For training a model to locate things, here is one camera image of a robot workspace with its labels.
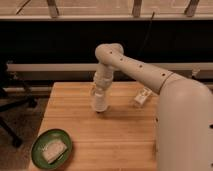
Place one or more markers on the thin black rod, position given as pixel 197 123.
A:
pixel 146 37

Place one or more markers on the white sponge on plate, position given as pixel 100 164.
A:
pixel 53 150

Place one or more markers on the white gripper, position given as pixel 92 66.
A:
pixel 101 84

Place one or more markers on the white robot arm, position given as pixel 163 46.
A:
pixel 184 119

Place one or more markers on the green plate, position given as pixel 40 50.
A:
pixel 46 137

